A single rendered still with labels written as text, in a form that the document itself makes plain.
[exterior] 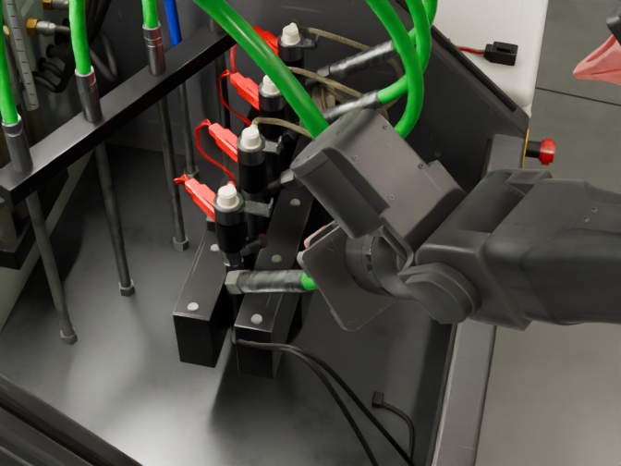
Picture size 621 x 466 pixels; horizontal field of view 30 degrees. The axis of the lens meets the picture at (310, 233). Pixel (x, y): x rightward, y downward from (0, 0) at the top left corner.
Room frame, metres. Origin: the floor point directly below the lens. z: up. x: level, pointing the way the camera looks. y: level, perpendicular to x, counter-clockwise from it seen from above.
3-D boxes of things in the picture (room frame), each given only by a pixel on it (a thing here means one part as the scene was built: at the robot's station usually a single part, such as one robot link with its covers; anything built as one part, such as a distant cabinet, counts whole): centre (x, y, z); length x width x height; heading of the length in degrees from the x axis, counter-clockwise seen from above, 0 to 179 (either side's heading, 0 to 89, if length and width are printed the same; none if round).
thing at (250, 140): (0.81, 0.06, 1.10); 0.02 x 0.02 x 0.03
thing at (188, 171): (1.03, 0.15, 0.93); 0.02 x 0.02 x 0.19; 76
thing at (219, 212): (0.73, 0.06, 0.99); 0.05 x 0.03 x 0.21; 76
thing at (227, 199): (0.73, 0.07, 1.10); 0.02 x 0.02 x 0.03
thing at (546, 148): (1.10, -0.30, 0.80); 0.05 x 0.04 x 0.05; 166
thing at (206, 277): (0.85, 0.05, 0.91); 0.34 x 0.10 x 0.15; 166
